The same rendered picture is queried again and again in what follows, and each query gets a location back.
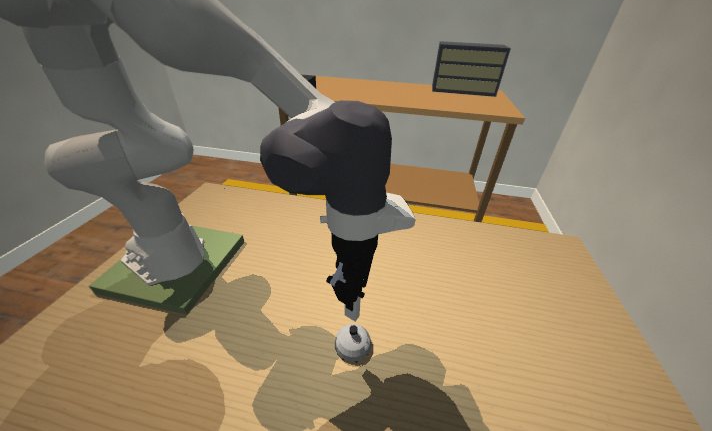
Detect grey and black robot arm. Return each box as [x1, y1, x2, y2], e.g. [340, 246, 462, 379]
[0, 0, 416, 286]

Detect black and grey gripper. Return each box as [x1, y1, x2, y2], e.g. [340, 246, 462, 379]
[326, 233, 378, 321]

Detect grey dome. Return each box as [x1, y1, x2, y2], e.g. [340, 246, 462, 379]
[335, 324, 371, 363]

